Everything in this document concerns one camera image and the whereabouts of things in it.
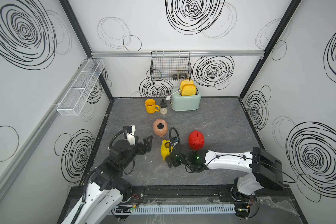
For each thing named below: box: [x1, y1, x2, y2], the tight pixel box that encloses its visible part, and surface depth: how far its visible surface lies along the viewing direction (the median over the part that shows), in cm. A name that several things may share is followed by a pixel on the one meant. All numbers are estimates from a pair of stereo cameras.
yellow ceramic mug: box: [144, 98, 161, 114], surface depth 108 cm
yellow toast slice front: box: [181, 84, 197, 96], surface depth 101 cm
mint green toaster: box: [170, 87, 202, 112], surface depth 105 cm
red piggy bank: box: [188, 129, 205, 151], surface depth 87 cm
